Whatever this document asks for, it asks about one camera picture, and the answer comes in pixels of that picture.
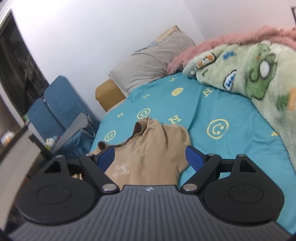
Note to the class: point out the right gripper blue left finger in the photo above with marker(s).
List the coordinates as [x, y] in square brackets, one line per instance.
[94, 167]

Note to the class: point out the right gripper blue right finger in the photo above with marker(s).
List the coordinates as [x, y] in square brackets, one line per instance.
[205, 166]

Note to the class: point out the tan t-shirt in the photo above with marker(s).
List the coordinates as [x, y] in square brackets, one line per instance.
[153, 155]

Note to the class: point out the blue folding chair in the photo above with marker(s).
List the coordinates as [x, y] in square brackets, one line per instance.
[56, 110]

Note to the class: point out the blue storage bag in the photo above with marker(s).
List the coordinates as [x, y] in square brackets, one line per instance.
[77, 140]

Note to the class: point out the teal smiley bed sheet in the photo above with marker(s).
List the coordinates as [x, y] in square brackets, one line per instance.
[218, 122]

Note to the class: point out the tan wooden headboard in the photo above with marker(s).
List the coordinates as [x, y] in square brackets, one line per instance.
[108, 94]

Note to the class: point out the green cartoon fleece blanket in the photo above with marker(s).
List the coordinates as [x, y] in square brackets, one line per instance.
[264, 72]

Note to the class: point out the grey pillow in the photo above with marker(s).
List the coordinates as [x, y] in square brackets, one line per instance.
[150, 63]

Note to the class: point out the dark window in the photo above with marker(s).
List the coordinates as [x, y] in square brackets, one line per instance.
[21, 78]

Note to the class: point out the pink fluffy blanket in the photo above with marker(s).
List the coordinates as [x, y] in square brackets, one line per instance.
[274, 35]

